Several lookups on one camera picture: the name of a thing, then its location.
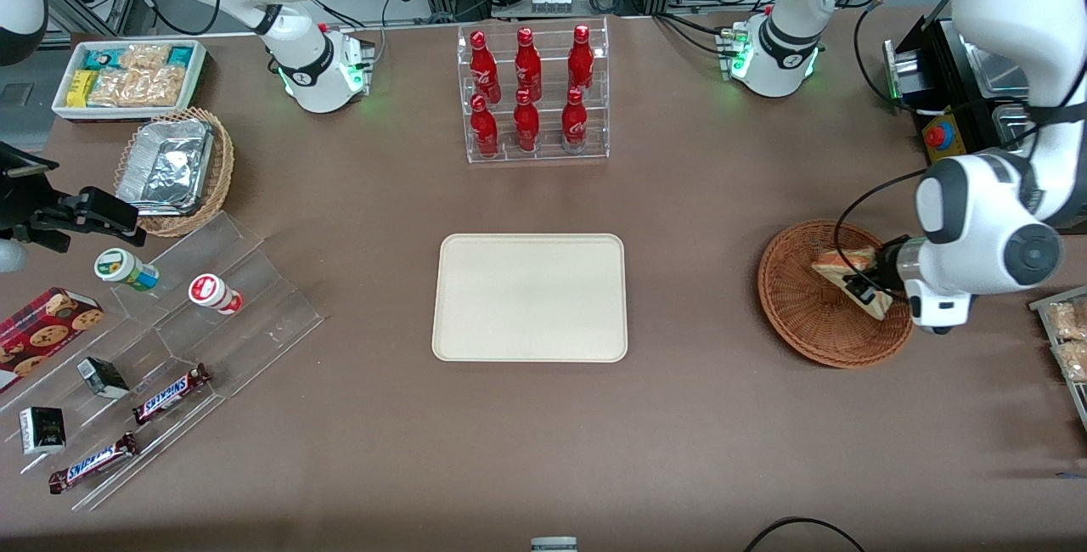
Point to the clear acrylic stepped display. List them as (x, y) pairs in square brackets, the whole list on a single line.
[(255, 323)]

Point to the brown round wicker basket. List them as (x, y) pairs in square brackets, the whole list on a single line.
[(798, 314)]

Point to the large clear cracker bag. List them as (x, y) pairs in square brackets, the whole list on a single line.
[(140, 87)]

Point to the cream rectangular tray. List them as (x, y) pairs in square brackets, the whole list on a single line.
[(526, 297)]

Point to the light wicker basket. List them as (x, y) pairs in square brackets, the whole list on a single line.
[(222, 170)]

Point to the red cola bottle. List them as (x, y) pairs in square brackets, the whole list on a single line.
[(575, 123), (526, 126), (482, 68), (581, 59), (484, 132), (528, 64)]

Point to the white plastic snack bin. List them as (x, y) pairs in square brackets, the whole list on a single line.
[(197, 68)]

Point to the stainless steel pan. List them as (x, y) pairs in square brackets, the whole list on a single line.
[(998, 76)]

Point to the teal snack pack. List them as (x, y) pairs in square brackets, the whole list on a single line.
[(98, 58), (181, 56)]

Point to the small black box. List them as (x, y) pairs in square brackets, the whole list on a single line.
[(104, 377), (42, 430)]

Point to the small blue object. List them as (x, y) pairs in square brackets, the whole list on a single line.
[(1072, 475)]

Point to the yellow snack pack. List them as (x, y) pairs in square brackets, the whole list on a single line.
[(81, 87)]

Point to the Snickers chocolate bar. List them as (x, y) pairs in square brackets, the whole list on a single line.
[(93, 463), (170, 393)]

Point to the clear acrylic bottle rack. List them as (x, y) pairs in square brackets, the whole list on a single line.
[(548, 149)]

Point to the clear cracker pack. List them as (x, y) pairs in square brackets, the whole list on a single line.
[(1073, 361), (1068, 321)]

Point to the small clear cracker bag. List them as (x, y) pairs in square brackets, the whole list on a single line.
[(144, 57)]

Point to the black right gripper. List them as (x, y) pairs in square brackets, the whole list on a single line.
[(24, 205)]

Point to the aluminium foil tray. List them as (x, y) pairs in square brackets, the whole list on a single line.
[(166, 166)]

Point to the red cookie box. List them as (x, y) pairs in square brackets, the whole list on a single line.
[(42, 335)]

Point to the white power strip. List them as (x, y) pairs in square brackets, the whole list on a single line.
[(551, 2)]

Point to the green lid yogurt cup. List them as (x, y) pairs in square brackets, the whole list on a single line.
[(123, 269)]

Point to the red lid yogurt cup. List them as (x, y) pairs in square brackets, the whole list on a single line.
[(214, 293)]

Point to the triangular sandwich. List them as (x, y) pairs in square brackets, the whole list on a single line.
[(841, 261)]

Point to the grey snack tray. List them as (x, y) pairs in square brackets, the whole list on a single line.
[(1072, 395)]

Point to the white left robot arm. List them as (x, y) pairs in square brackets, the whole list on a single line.
[(994, 25)]

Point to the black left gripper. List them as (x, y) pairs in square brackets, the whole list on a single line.
[(887, 263)]

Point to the black machine with yellow panel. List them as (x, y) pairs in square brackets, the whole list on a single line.
[(943, 68)]

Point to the small grey device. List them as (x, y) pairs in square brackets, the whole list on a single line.
[(554, 545)]

